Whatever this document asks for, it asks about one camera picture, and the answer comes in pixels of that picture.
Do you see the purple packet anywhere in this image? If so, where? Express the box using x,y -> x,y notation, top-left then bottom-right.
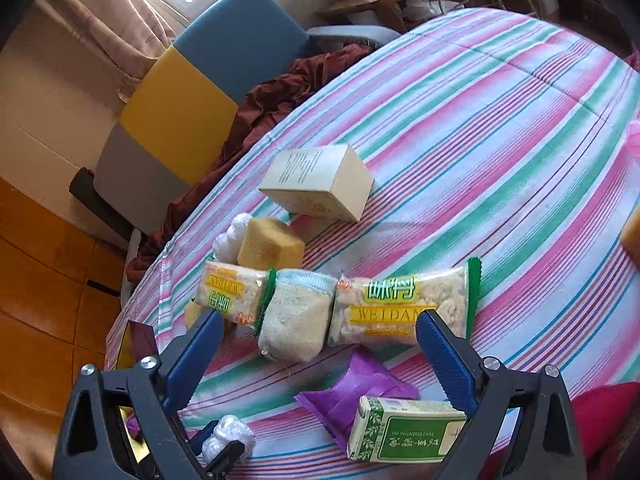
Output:
294,347 -> 420,453

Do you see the dark red flat box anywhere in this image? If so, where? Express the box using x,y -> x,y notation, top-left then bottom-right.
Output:
117,322 -> 159,367

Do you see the beige cardboard box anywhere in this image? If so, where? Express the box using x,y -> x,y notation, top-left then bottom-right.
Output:
258,144 -> 375,223

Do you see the beige curtain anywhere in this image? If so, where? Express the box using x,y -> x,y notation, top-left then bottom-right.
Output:
50,0 -> 191,86

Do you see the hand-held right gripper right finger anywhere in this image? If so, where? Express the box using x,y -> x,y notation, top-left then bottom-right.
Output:
415,309 -> 588,480

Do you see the yellow sponge piece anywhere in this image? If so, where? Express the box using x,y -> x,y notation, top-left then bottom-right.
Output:
620,205 -> 640,261

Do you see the striped bedsheet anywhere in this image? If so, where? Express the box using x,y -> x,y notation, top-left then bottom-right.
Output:
104,7 -> 640,480

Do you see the small clear snack packet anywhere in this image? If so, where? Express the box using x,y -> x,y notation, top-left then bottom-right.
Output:
192,260 -> 278,331

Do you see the yellow sponge block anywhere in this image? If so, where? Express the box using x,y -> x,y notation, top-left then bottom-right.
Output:
237,217 -> 306,272

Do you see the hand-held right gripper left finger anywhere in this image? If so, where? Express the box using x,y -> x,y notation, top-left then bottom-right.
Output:
52,307 -> 246,480

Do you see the large clear snack packet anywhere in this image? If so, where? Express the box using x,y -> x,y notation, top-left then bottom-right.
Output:
327,258 -> 482,348

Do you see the maroon cloth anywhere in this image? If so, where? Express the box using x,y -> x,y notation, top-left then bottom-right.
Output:
125,44 -> 375,282

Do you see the wooden desk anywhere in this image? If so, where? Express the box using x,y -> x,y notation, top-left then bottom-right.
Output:
315,0 -> 471,31

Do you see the pink cloth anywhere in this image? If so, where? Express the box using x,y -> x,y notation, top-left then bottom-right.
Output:
570,382 -> 640,461

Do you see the green and white box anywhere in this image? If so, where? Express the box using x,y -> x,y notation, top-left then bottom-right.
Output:
346,395 -> 468,462

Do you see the crumpled white plastic bag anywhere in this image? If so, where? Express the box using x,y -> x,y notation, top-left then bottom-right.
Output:
201,414 -> 256,463
212,213 -> 253,264

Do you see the rolled beige towel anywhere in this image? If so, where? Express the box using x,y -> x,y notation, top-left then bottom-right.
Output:
257,269 -> 337,364

